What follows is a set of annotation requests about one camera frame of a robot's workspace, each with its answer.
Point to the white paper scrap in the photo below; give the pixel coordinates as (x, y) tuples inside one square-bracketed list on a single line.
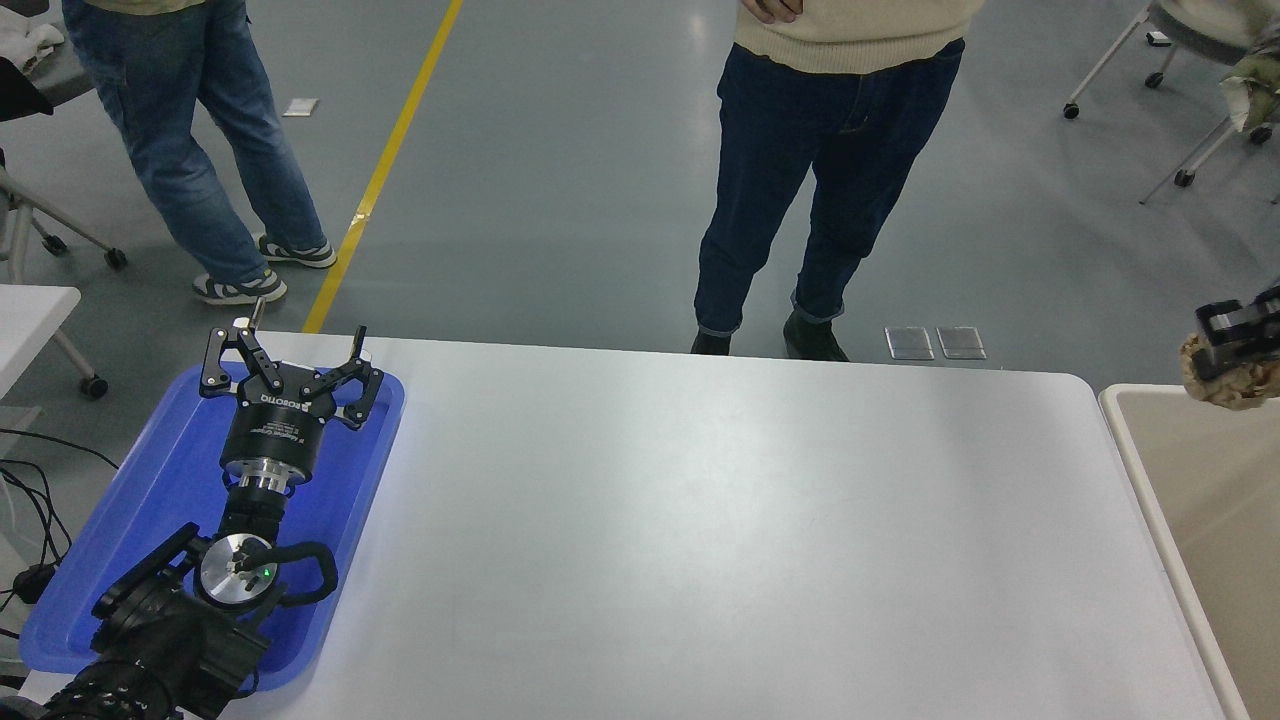
[(300, 107)]

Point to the small white wheeled table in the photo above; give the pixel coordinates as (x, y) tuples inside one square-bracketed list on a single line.
[(25, 320)]

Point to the person's hand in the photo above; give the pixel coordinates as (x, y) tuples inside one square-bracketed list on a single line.
[(772, 10)]

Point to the camouflage cloth bundle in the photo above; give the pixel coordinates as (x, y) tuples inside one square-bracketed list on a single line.
[(1255, 85)]

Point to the white cloth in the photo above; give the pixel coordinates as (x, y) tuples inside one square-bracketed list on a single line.
[(30, 42)]

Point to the large pale bin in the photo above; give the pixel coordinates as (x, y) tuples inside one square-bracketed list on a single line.
[(1210, 500)]

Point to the person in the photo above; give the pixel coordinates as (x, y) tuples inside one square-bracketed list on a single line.
[(790, 150), (180, 130)]

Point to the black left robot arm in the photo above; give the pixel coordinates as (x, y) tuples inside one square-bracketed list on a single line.
[(150, 640)]

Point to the tan paper ball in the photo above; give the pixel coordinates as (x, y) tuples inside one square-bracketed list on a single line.
[(1235, 392)]

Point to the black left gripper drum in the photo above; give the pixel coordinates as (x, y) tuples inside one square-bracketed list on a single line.
[(272, 434)]

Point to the white-legged wheeled chair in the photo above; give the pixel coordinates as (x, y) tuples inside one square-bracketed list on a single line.
[(1205, 150)]

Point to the grey office chair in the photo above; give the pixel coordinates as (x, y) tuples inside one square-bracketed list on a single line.
[(20, 95)]

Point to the metal floor plate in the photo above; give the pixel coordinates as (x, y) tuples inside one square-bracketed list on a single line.
[(909, 343), (961, 343)]

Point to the black power adapter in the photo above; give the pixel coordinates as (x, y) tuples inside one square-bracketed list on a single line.
[(35, 583)]

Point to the grey wheeled chair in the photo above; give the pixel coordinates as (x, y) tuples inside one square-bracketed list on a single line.
[(1195, 28)]

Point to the blue plastic tray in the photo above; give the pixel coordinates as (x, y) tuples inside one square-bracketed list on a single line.
[(160, 480)]

